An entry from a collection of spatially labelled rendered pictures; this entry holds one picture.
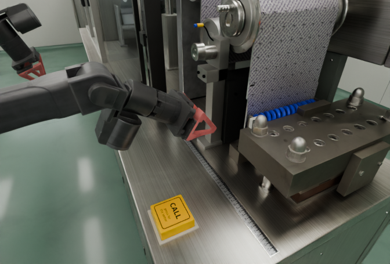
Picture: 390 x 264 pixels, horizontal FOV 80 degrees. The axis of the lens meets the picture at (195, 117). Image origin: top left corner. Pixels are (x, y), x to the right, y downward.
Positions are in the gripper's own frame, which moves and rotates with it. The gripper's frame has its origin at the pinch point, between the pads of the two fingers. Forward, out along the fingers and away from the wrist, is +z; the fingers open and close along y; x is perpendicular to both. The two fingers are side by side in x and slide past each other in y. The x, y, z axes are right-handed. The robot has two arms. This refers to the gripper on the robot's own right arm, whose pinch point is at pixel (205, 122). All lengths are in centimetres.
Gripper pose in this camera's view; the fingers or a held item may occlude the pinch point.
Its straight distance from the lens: 52.9
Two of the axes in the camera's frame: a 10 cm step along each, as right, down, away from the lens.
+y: 4.3, 4.7, -7.7
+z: 7.6, 2.7, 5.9
